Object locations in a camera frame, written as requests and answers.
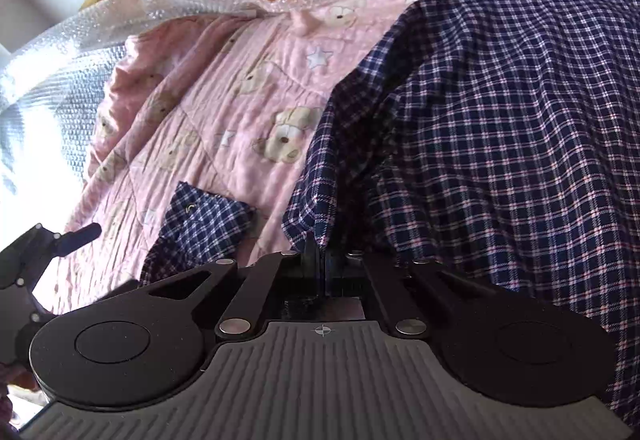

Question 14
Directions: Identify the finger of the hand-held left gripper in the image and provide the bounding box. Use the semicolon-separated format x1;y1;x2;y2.
0;221;103;292

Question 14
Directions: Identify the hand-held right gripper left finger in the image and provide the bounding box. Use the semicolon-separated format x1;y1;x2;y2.
135;233;321;340

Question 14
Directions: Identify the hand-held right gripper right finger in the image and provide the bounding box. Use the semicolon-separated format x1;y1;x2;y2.
322;247;506;338

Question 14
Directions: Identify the blue plaid shirt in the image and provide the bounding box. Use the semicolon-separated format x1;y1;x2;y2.
140;0;640;426

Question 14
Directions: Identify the clear bubble wrap sheet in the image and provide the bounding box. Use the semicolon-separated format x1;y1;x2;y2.
0;0;640;201

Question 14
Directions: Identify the pink bear print blanket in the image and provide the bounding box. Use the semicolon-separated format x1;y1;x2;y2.
50;0;501;316

